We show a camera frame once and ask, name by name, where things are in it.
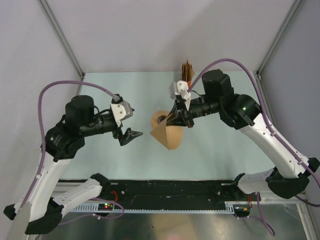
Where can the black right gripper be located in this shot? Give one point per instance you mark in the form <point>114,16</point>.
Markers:
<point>180,116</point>

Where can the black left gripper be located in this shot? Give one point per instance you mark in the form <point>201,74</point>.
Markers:
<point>129,134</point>

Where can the clear glass dripper cone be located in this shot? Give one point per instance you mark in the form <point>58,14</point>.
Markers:
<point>160,116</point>

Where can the brown paper coffee filter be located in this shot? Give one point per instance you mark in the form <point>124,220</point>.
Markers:
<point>168,136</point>

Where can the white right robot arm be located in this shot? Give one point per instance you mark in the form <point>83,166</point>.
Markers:
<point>290,175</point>

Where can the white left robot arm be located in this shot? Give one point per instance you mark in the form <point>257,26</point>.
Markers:
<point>39,212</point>

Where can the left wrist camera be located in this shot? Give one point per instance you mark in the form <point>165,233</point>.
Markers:
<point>120,109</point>

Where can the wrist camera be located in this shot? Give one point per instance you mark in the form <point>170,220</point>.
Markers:
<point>180,88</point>
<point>120,109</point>

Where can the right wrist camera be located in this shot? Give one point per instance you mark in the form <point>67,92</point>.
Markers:
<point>180,88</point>

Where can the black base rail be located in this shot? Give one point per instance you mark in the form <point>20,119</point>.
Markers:
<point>174,194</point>

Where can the white cable duct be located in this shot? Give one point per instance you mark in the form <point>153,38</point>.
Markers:
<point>96,207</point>

